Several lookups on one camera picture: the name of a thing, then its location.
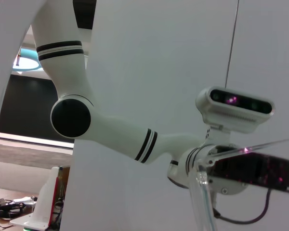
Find clear white glasses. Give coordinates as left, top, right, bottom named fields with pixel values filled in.
left=190, top=137, right=289, bottom=231

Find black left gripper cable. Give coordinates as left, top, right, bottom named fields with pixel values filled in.
left=213, top=187, right=273, bottom=225

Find round teal ceiling lamp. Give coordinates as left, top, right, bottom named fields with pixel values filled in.
left=13, top=47, right=44, bottom=73

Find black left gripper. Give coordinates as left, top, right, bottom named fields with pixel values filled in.
left=207, top=147, right=289, bottom=193

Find black cable bundle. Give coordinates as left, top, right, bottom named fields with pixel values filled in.
left=0, top=196, right=38, bottom=219

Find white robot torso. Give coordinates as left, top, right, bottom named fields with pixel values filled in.
left=0, top=0, right=47, bottom=145

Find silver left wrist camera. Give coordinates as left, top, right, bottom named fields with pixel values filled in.
left=195, top=86, right=276, bottom=134

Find white stand with red edge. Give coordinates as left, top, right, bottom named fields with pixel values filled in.
left=9, top=166, right=71, bottom=229

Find wooden desk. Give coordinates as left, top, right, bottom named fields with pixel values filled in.
left=0, top=186, right=41, bottom=231

